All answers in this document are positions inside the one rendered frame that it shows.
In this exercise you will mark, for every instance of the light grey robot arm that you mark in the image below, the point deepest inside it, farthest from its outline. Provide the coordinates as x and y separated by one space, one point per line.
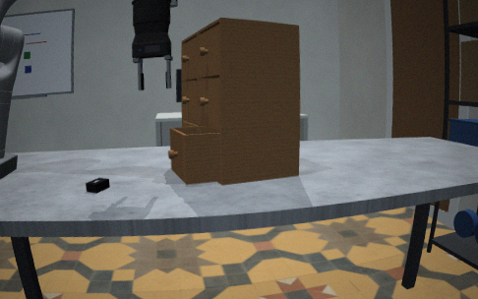
11 48

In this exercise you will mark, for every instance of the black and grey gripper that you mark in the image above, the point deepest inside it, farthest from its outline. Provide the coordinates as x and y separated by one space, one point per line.
151 20

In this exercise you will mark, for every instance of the brown wooden chest of drawers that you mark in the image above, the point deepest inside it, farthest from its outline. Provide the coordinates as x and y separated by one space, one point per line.
259 99

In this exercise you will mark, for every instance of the brown wooden drawer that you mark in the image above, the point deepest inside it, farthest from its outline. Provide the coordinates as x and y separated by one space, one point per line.
189 58
209 45
208 101
189 103
195 158
186 124

